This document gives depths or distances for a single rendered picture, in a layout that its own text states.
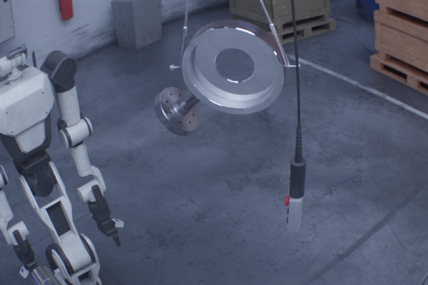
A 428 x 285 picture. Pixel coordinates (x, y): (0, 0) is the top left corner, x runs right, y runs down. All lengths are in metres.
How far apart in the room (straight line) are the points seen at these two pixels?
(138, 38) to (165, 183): 2.60
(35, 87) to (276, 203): 1.88
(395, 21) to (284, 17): 1.48
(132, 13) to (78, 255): 3.87
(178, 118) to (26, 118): 0.68
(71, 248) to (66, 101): 0.57
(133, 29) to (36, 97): 3.94
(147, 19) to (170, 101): 3.64
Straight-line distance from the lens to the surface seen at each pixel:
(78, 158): 1.84
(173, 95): 1.96
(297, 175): 1.34
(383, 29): 4.74
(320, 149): 3.48
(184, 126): 1.90
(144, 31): 5.53
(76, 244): 1.86
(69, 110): 1.75
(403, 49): 4.66
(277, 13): 5.20
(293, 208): 1.40
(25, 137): 1.62
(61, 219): 1.86
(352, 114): 3.96
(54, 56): 1.73
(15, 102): 1.55
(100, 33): 5.85
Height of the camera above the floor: 1.90
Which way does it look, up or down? 32 degrees down
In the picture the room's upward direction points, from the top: 5 degrees counter-clockwise
